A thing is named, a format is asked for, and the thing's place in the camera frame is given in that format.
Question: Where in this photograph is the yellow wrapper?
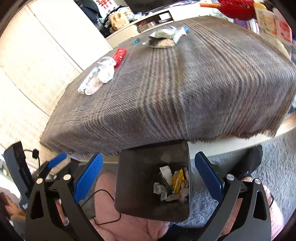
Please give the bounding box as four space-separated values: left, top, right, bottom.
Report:
171 168 189 194

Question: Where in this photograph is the white green printed bag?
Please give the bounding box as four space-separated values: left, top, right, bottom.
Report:
159 165 173 195

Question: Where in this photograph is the red cap plastic bottle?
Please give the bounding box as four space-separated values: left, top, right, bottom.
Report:
112 48 127 69

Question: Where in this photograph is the white printed paper packet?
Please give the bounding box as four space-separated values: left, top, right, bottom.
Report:
149 29 176 49

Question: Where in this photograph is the white paper ball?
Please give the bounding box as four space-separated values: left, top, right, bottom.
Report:
97 57 117 83

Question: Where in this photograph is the black trash bin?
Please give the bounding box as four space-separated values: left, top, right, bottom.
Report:
114 140 190 222

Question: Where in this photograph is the woven folding screen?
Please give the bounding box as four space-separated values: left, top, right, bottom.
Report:
1 1 111 162

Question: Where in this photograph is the small blue cap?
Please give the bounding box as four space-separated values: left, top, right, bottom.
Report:
133 38 140 45

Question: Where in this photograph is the plaid grey tablecloth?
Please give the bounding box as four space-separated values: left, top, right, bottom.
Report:
40 16 295 156

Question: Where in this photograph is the yellow plush toy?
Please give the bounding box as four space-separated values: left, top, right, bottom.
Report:
110 12 130 31

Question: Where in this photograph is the black television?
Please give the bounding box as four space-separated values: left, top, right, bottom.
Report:
125 0 198 13

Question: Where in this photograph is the white blue small wrapper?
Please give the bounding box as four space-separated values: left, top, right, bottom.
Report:
171 26 189 39

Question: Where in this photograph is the pink white lotion bottle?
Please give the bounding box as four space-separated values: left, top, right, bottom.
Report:
273 7 292 46

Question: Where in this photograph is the white tv cabinet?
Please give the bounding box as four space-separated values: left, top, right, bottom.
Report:
106 3 218 48

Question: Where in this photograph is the yellow cap lotion bottle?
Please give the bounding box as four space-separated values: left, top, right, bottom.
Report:
253 2 276 36

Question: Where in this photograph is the red plastic basket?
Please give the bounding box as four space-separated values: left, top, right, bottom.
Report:
218 0 255 21

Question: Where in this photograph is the black cable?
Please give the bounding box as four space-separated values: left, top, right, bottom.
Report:
79 189 122 226

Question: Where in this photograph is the orange handle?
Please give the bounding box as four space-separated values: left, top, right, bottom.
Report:
199 3 220 9

